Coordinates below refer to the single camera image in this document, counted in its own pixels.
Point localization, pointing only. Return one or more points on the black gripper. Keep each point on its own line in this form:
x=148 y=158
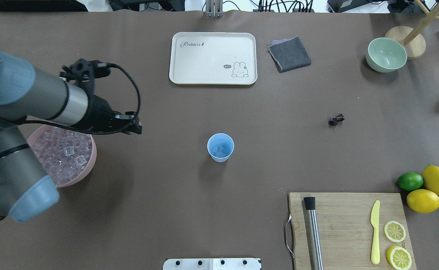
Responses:
x=100 y=111

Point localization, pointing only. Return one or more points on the dark cherries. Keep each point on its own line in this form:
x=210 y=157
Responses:
x=333 y=121

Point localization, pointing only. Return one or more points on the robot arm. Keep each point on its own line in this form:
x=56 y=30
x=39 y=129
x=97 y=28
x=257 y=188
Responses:
x=29 y=95

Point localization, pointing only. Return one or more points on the pink bowl of ice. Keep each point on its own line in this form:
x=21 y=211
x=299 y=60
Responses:
x=67 y=156

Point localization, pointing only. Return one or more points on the light blue plastic cup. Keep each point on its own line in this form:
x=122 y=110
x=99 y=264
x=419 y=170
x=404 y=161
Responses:
x=220 y=139

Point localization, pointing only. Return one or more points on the cream rabbit tray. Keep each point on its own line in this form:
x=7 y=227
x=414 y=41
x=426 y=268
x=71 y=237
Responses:
x=221 y=58

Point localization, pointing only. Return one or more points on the grey folded cloth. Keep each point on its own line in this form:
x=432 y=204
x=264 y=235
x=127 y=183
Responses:
x=289 y=54

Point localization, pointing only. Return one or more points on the metal muddler black tip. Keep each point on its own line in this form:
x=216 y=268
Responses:
x=313 y=232

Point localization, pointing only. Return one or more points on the wooden cutting board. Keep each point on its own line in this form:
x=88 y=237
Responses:
x=345 y=230

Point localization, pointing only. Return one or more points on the mint green bowl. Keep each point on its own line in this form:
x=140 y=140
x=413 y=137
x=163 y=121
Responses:
x=385 y=55

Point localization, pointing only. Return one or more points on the yellow plastic knife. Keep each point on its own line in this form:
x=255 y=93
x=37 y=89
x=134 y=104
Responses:
x=374 y=221

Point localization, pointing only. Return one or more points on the green lime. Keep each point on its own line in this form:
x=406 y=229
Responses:
x=410 y=181

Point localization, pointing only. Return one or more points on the lemon half slice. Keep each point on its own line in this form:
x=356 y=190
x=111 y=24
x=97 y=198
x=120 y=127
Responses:
x=395 y=231
x=399 y=258

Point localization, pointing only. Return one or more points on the wooden mug tree stand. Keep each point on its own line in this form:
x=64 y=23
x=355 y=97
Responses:
x=411 y=38

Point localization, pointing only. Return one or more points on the yellow lemon near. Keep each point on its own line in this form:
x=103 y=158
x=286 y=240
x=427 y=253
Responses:
x=423 y=201

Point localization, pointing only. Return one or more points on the yellow lemon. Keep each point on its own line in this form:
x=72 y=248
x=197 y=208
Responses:
x=430 y=177
x=423 y=201

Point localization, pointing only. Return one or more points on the yellow lemon far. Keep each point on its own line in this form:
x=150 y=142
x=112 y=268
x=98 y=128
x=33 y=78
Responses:
x=430 y=177

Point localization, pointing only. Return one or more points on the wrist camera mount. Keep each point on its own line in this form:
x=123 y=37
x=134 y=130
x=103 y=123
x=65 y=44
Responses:
x=83 y=73

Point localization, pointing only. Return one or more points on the aluminium frame post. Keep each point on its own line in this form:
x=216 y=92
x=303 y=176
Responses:
x=214 y=8

